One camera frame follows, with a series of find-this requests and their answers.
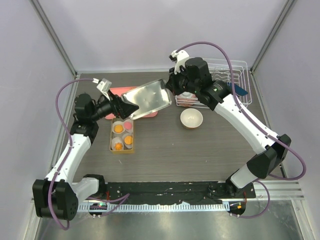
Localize pink patterned cup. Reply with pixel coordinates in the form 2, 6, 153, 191
176, 92, 197, 107

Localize white ceramic bowl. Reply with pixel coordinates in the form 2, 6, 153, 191
180, 108, 204, 129

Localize dark blue dish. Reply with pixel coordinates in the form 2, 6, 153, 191
234, 84, 248, 97

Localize silver tin lid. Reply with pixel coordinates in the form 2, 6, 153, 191
121, 79, 172, 120

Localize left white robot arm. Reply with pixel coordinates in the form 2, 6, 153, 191
32, 91, 139, 221

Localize white slotted cable duct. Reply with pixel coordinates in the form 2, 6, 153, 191
77, 201, 230, 213

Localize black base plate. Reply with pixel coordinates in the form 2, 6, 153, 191
105, 181, 256, 205

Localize pink round cookie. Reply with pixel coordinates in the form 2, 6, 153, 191
123, 120, 133, 131

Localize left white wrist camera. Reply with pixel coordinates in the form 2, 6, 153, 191
92, 78, 112, 100

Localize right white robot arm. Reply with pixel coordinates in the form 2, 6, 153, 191
166, 57, 291, 198

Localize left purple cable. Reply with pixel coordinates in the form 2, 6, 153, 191
47, 77, 130, 231

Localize orange flower cookie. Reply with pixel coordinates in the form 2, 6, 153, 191
113, 142, 124, 151

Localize orange ridged round cookie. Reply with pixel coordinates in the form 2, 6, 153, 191
123, 135, 133, 145

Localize aluminium frame rail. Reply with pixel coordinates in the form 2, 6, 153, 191
31, 180, 305, 203

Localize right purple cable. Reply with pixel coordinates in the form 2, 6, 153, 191
174, 41, 307, 220

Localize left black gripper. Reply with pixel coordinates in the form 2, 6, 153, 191
90, 90, 139, 122

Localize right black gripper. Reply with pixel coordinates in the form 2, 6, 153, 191
165, 64, 199, 97

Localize gold cookie tin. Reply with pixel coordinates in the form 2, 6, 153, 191
109, 118, 135, 154

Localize white wire dish rack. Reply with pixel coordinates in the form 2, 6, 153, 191
175, 58, 252, 109

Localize purple cable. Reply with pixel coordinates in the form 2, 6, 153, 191
47, 77, 130, 231
174, 41, 307, 220

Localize pink plastic tray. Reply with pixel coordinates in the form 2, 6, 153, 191
105, 86, 158, 120

